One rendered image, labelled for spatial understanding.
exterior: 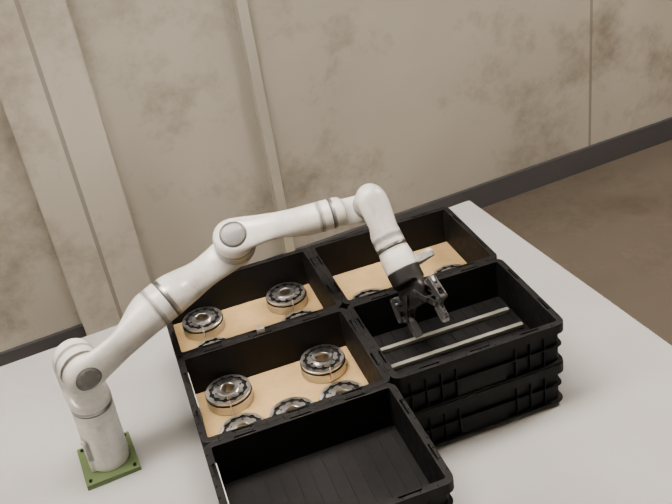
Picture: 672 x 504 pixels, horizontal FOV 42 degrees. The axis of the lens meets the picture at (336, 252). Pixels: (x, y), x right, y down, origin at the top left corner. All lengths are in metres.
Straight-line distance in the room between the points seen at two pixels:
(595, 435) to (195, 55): 2.12
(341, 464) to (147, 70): 2.00
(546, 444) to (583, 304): 0.52
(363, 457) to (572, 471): 0.44
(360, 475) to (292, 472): 0.14
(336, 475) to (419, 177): 2.42
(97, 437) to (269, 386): 0.39
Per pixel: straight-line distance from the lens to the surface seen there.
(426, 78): 3.84
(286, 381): 1.99
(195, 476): 2.02
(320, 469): 1.77
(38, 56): 3.17
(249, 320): 2.20
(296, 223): 1.89
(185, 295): 1.88
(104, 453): 2.04
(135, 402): 2.27
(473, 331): 2.06
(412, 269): 1.89
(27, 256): 3.56
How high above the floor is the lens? 2.08
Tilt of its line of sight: 31 degrees down
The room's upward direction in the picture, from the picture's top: 9 degrees counter-clockwise
